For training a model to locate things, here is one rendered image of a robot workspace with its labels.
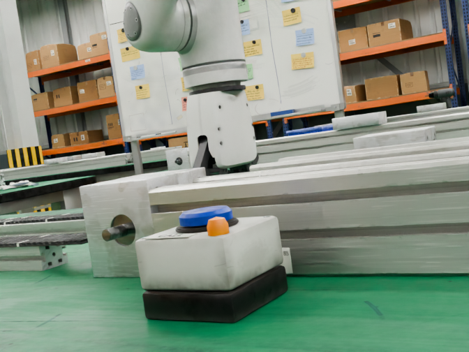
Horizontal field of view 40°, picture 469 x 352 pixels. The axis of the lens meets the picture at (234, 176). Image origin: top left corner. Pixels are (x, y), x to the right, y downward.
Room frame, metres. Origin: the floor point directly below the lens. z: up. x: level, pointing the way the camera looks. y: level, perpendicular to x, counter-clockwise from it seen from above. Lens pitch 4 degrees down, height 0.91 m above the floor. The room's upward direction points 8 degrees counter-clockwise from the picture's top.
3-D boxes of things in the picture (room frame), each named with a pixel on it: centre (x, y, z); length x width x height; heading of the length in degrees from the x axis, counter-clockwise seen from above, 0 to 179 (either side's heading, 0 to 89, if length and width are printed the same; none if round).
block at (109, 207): (0.67, 0.10, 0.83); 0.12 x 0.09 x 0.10; 147
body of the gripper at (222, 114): (0.86, 0.01, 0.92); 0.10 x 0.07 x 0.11; 148
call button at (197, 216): (0.48, 0.03, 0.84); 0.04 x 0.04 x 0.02
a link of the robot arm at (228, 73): (0.86, 0.01, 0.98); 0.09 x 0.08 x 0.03; 148
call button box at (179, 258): (0.49, 0.02, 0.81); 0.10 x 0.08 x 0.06; 147
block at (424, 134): (0.93, -0.23, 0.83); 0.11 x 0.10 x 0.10; 154
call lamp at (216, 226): (0.44, 0.02, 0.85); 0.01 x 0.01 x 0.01
